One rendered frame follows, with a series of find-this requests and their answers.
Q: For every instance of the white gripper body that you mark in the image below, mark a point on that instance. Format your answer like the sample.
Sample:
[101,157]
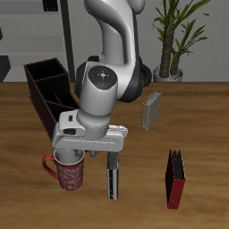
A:
[89,144]

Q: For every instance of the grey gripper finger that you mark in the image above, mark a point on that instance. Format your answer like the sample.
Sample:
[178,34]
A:
[79,153]
[113,179]

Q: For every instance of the red book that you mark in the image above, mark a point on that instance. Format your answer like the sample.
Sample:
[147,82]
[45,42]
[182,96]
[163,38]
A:
[176,186]

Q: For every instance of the red patterned mug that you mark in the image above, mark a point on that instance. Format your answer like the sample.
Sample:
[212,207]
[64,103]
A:
[71,176]

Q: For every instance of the grey book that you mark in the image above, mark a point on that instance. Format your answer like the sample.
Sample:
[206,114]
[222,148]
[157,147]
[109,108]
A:
[151,111]

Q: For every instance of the green pot plant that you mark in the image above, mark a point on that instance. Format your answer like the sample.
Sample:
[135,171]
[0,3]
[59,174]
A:
[167,50]

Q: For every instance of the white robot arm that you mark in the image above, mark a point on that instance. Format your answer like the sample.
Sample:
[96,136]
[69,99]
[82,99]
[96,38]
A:
[101,101]

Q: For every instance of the dark brown desk caddy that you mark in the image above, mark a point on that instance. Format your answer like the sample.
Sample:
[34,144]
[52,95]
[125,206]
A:
[44,89]

